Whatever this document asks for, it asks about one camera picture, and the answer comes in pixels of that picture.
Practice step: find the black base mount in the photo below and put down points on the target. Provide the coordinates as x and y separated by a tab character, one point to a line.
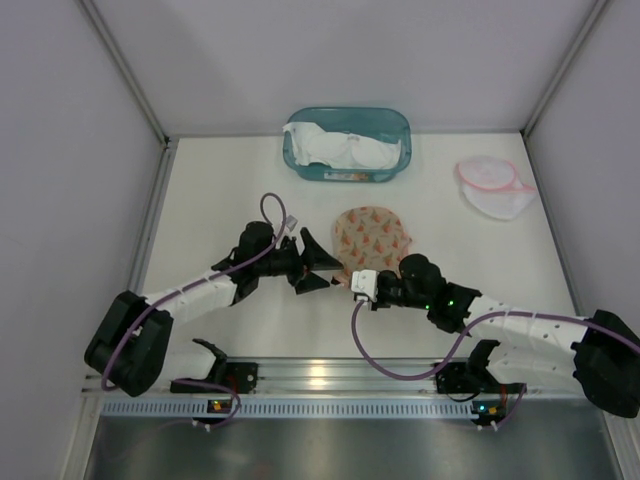
462	378
241	377

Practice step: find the small white mesh laundry bag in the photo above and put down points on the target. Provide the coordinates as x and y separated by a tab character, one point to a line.
493	186

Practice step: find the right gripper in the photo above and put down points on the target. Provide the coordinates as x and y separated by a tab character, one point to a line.
382	290

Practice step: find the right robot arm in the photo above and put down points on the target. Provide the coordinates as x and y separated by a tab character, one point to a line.
596	356

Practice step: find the floral pink laundry bag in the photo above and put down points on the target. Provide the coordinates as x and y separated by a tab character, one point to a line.
368	238

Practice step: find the aluminium front rail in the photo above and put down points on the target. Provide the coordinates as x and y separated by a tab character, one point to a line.
355	375

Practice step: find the left aluminium corner post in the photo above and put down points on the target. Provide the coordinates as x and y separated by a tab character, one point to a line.
97	22

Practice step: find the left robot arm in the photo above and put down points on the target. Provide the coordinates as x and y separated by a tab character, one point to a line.
134	348

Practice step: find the right aluminium corner post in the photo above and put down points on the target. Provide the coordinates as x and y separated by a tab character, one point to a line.
595	13

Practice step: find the aluminium corner post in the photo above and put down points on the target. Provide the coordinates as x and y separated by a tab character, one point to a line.
97	22
595	13

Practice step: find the white bra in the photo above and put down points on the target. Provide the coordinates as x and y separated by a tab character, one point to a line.
311	144

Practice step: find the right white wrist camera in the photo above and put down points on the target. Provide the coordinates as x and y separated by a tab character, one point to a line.
364	285

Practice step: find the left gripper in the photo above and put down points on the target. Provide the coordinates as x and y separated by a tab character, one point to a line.
294	262

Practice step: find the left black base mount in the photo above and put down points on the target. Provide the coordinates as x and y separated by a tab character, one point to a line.
241	377

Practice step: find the teal plastic bin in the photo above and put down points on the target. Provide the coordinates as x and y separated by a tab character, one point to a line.
382	124

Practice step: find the perforated cable duct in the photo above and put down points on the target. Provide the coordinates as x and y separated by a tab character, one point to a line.
297	408

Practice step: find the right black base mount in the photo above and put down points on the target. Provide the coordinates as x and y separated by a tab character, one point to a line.
462	378

